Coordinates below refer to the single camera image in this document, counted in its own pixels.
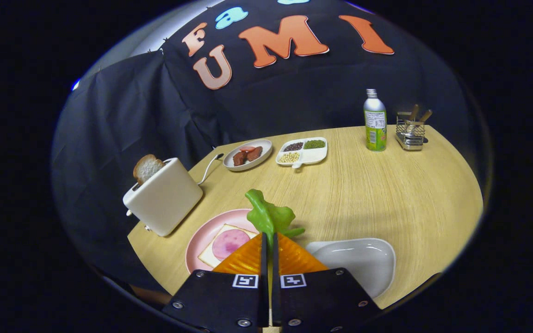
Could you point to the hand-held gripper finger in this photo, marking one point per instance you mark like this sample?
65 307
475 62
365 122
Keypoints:
275 259
263 259

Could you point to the green lettuce leaf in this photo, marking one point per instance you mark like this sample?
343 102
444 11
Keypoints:
266 215

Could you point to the toasted bread slice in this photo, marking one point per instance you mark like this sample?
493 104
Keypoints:
146 169

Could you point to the pink ham slice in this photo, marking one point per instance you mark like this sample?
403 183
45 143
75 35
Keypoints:
229 244

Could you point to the white bread slice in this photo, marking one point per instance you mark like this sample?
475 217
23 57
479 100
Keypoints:
207 256

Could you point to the pink plate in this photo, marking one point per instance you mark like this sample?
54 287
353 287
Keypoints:
201 236

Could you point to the white empty curved plate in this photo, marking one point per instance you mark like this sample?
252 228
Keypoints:
359 263

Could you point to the pile of soybeans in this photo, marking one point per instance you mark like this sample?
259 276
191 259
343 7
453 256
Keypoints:
289 157

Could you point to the brown meat piece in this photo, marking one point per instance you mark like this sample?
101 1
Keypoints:
254 153
239 159

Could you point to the white round plate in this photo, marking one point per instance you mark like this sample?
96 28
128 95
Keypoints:
262 149

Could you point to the white divided dish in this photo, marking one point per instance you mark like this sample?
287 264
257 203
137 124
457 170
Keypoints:
315 156

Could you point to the red sausage slice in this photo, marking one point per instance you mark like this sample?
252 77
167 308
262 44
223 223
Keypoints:
247 148

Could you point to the white toaster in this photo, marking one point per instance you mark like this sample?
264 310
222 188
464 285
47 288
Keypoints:
164 203

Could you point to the pile of red beans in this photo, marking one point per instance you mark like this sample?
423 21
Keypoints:
293 146

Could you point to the pile of green beans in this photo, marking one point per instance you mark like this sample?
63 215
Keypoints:
314 144

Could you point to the green and silver bottle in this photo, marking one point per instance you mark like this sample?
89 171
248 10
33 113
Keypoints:
375 125

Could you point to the black backdrop cloth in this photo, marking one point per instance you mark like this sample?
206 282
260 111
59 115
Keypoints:
132 120

